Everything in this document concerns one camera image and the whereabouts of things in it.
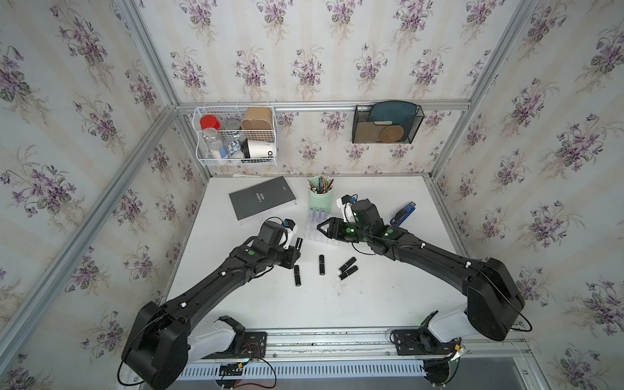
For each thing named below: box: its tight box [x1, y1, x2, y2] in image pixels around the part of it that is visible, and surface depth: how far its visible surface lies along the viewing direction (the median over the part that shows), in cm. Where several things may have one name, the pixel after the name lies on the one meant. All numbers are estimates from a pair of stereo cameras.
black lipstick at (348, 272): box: [338, 264, 359, 281], surface depth 89 cm
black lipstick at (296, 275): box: [294, 264, 302, 287], surface depth 88 cm
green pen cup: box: [307, 173, 334, 214], surface depth 98 cm
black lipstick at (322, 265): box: [318, 254, 325, 277], surface depth 91 cm
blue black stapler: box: [390, 201, 416, 227], surface depth 103 cm
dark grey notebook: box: [228, 175, 297, 221], surface depth 110 cm
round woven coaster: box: [378, 125, 405, 144], surface depth 100 cm
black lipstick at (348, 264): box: [338, 256, 357, 273], surface depth 91 cm
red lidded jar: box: [199, 114, 221, 131], surface depth 94 cm
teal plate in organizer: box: [368, 100, 418, 143], surface depth 94 cm
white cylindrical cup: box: [241, 138, 275, 159], surface depth 95 cm
